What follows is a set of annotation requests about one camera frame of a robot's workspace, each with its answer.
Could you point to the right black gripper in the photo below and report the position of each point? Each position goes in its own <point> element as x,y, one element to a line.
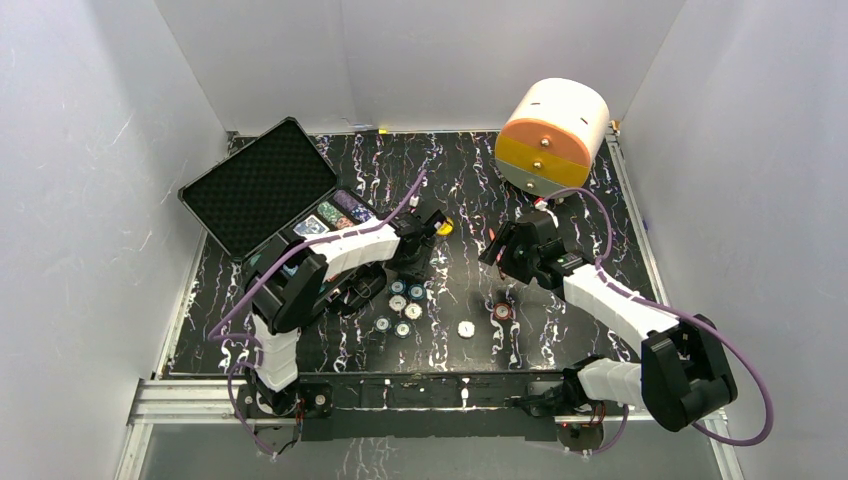
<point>509,236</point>

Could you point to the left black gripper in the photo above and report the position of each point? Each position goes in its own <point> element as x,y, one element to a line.
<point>429,225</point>

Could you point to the yellow big blind button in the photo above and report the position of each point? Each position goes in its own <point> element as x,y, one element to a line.
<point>446,228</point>

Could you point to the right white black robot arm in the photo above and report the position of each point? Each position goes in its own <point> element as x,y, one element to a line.
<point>681,373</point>

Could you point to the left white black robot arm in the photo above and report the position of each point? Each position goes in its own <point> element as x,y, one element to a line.
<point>301,276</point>

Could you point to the black poker set case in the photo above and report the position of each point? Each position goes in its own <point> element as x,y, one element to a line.
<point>262,191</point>

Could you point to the blue 50 chip top-right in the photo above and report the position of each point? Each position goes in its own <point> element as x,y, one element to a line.
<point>417,292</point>

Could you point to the blue 50 chip top-left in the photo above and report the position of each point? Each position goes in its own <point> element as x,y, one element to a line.
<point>397,287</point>

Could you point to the red poker chip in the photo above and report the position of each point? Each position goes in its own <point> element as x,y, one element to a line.
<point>502,311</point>

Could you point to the white 1 chip left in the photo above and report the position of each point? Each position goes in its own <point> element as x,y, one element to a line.
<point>397,303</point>

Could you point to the white 1 chip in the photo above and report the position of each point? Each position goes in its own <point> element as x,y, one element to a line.
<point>397,303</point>
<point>413,311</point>

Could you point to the white 1 chip right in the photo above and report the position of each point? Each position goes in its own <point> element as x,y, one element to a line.
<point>413,311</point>

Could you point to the blue white chip row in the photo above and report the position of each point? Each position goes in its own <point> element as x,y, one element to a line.
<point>353,206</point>

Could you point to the white chip lone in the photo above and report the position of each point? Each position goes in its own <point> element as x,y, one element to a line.
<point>466,329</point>

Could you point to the green chip row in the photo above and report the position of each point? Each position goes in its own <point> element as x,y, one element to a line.
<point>330,213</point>

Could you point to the blue 50 chip bottom-right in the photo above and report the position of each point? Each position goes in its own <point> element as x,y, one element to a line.
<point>403,329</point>

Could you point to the blue 50 chip bottom-left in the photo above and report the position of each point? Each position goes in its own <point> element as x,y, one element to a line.
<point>382,324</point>

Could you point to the blue playing card deck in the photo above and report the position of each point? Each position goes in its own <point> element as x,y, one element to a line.
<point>308,226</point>

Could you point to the round pastel drawer cabinet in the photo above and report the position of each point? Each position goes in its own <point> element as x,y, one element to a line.
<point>552,137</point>

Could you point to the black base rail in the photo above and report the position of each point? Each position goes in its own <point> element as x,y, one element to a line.
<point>324,407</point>

